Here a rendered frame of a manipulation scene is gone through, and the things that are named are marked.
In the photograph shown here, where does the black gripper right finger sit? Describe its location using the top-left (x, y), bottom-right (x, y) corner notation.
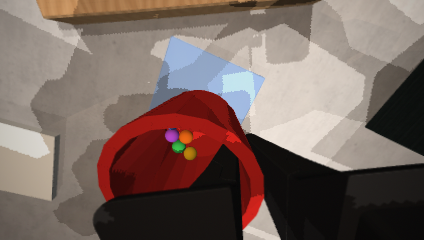
top-left (245, 133), bottom-right (424, 240)

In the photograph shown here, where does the red cup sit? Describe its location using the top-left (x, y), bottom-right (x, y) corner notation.
top-left (97, 90), bottom-right (264, 229)

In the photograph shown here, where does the purple marble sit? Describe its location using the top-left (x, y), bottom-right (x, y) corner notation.
top-left (165, 129), bottom-right (179, 142)

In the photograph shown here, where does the wooden flat bar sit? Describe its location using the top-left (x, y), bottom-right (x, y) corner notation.
top-left (36, 0), bottom-right (321, 25)

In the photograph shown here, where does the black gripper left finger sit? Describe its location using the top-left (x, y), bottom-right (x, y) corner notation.
top-left (93, 144), bottom-right (243, 240)

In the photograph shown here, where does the green marble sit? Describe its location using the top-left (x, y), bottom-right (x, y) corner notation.
top-left (172, 139), bottom-right (186, 153)

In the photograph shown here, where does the orange marble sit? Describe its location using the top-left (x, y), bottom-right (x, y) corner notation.
top-left (179, 130), bottom-right (193, 144)

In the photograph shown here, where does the amber yellow marble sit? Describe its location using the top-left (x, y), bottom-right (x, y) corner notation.
top-left (184, 147), bottom-right (197, 160)

